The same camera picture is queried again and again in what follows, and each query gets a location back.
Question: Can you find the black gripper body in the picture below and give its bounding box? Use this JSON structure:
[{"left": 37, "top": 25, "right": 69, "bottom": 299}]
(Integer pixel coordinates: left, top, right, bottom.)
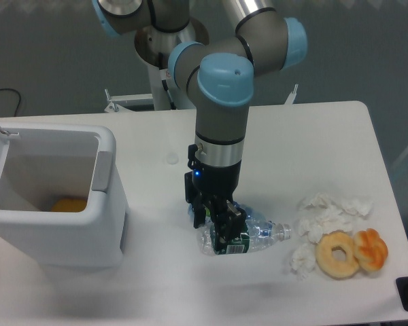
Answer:
[{"left": 185, "top": 160, "right": 243, "bottom": 227}]

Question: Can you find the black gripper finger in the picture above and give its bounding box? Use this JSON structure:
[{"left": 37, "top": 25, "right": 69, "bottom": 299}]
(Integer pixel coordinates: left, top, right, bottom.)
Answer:
[
  {"left": 192, "top": 200, "right": 207, "bottom": 228},
  {"left": 213, "top": 212, "right": 248, "bottom": 254}
]

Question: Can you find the crushed clear plastic bottle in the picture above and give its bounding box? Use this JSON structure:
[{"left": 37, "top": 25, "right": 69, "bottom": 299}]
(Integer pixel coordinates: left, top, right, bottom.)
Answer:
[{"left": 197, "top": 202, "right": 292, "bottom": 256}]

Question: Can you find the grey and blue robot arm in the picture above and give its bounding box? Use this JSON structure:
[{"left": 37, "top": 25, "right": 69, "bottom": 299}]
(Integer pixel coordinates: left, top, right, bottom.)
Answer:
[{"left": 92, "top": 1, "right": 308, "bottom": 255}]

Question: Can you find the orange item inside trash can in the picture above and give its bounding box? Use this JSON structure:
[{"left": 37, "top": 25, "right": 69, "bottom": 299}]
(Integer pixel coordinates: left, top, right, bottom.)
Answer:
[{"left": 51, "top": 198, "right": 87, "bottom": 213}]

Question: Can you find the white trash can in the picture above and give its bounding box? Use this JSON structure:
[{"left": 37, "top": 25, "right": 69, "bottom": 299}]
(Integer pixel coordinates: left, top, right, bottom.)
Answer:
[{"left": 0, "top": 122, "right": 129, "bottom": 268}]

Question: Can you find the crumpled white tissue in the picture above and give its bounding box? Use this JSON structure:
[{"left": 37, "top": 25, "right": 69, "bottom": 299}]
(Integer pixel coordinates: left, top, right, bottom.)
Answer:
[{"left": 290, "top": 192, "right": 373, "bottom": 280}]

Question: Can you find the orange glazed twisted bread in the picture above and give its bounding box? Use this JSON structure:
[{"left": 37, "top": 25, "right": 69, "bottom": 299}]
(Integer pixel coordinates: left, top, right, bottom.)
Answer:
[{"left": 353, "top": 228, "right": 388, "bottom": 272}]

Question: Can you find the plain ring donut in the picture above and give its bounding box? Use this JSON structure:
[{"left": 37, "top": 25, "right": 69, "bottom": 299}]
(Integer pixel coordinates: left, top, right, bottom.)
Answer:
[{"left": 315, "top": 232, "right": 359, "bottom": 279}]

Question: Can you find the black cable on floor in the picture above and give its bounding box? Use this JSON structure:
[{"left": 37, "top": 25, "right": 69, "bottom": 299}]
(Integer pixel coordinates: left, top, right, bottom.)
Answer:
[{"left": 0, "top": 88, "right": 22, "bottom": 117}]

